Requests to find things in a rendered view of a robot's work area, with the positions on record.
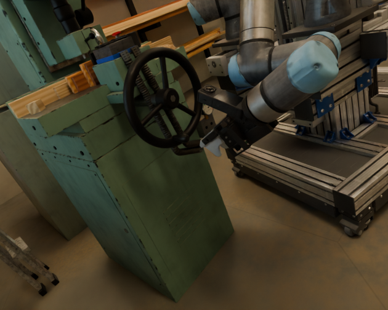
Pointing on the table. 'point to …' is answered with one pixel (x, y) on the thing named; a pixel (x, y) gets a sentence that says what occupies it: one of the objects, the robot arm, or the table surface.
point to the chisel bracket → (76, 44)
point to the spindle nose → (65, 15)
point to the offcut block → (36, 106)
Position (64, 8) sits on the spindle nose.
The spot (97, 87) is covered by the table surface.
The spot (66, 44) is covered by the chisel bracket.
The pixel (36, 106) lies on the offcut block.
